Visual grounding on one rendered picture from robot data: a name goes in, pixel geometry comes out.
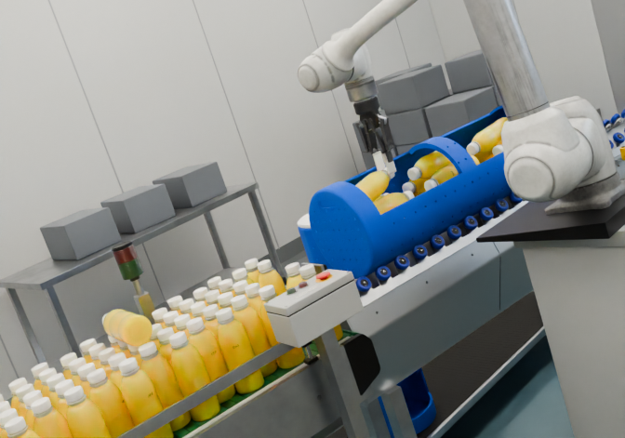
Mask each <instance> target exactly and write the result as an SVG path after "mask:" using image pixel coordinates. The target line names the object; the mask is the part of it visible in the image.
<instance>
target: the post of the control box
mask: <svg viewBox="0 0 625 438"><path fill-rule="evenodd" d="M314 341H315V344H316V347H317V350H318V352H319V355H320V357H321V360H322V363H323V366H324V369H325V372H326V376H327V378H328V381H329V384H330V387H331V390H332V392H333V395H334V398H335V401H336V403H337V406H338V409H339V413H340V416H341V419H342V422H343V425H344V427H345V430H346V432H347V435H348V438H370V435H369V432H368V429H367V426H366V422H365V419H364V416H363V413H362V410H361V407H360V405H359V402H358V399H357V396H356V393H355V390H354V388H353V385H352V381H351V378H350V375H349V372H348V369H347V366H346V364H345V361H344V358H343V355H342V352H341V349H340V346H339V343H338V340H337V337H336V334H335V331H334V328H332V329H330V330H328V331H327V332H325V333H324V334H323V335H321V336H319V337H318V338H315V339H314Z"/></svg>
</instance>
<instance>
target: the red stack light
mask: <svg viewBox="0 0 625 438"><path fill-rule="evenodd" d="M113 256H114V258H115V260H116V263H117V264H123V263H127V262H129V261H131V260H133V259H135V258H137V257H138V254H137V252H136V249H135V247H134V245H133V244H132V245H131V246H129V247H127V248H125V249H122V250H119V251H115V252H113Z"/></svg>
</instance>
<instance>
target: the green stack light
mask: <svg viewBox="0 0 625 438"><path fill-rule="evenodd" d="M117 266H118V268H119V271H120V273H121V275H122V277H123V280H129V279H132V278H135V277H137V276H139V275H141V274H143V273H144V270H143V268H142V266H141V263H140V259H139V257H137V258H135V259H133V260H131V261H129V262H127V263H123V264H117Z"/></svg>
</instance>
